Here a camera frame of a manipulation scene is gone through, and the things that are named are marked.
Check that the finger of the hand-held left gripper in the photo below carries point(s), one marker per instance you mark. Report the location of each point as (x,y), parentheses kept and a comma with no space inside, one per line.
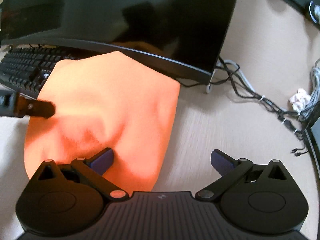
(37,108)

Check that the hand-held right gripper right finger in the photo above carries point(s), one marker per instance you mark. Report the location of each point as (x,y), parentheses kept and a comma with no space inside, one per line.
(221,162)

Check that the black computer monitor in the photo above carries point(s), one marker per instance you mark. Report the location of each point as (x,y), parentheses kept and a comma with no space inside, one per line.
(125,12)

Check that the white computer case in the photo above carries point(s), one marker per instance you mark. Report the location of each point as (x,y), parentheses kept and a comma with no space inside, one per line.
(315,135)

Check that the crumpled white tissue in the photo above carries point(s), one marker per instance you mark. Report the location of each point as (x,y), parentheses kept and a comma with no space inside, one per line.
(300,100)

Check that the black keyboard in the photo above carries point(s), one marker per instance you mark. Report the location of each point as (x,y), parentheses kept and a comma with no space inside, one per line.
(22,65)

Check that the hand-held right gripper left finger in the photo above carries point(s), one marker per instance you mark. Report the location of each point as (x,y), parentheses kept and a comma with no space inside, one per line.
(103,160)

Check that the orange pumpkin costume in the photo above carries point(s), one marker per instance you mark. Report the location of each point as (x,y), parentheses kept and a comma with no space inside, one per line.
(112,100)

